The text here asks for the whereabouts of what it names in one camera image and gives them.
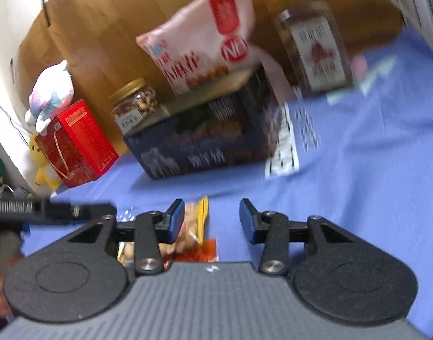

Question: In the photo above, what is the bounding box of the pink plush toy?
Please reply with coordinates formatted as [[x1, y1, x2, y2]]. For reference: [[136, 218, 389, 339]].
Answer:
[[24, 59, 75, 136]]

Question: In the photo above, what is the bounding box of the red gift box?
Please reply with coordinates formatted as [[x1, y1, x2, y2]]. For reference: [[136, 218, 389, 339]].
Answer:
[[34, 99, 120, 189]]

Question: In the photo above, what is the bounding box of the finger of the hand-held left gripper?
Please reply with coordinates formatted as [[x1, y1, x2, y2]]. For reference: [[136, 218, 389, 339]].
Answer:
[[47, 203, 118, 225]]

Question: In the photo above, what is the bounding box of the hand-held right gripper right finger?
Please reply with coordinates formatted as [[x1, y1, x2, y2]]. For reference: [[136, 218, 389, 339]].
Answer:
[[239, 198, 355, 276]]

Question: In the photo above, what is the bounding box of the yellow nut snack packet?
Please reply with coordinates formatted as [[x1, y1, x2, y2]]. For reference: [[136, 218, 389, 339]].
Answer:
[[116, 196, 209, 266]]

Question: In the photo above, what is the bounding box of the white window frame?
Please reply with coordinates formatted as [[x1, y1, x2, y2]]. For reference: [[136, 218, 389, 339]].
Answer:
[[387, 0, 433, 59]]

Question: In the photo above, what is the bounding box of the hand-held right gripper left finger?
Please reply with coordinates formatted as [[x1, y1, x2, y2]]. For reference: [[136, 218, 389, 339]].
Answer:
[[66, 198, 186, 275]]

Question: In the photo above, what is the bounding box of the gold-lid peanut jar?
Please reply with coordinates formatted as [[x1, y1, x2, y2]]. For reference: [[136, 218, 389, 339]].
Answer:
[[108, 77, 172, 134]]

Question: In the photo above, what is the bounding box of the black printed cardboard box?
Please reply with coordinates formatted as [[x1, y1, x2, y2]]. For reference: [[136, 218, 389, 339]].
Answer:
[[122, 63, 287, 180]]

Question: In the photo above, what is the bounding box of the wooden headboard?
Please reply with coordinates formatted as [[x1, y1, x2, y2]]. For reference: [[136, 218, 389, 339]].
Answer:
[[16, 0, 405, 156]]

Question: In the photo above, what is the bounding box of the pink snack bag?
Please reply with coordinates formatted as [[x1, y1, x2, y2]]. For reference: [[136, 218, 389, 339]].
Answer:
[[136, 0, 291, 96]]

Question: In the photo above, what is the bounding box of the yellow-lid jar with dark label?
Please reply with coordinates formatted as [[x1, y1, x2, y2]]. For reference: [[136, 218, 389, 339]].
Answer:
[[269, 0, 356, 95]]

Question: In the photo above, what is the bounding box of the blue bedsheet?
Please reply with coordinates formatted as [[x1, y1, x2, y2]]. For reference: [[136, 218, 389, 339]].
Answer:
[[20, 28, 433, 340]]

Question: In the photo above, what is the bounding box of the yellow plush toy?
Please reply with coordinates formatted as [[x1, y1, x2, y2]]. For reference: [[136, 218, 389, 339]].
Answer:
[[28, 133, 63, 192]]

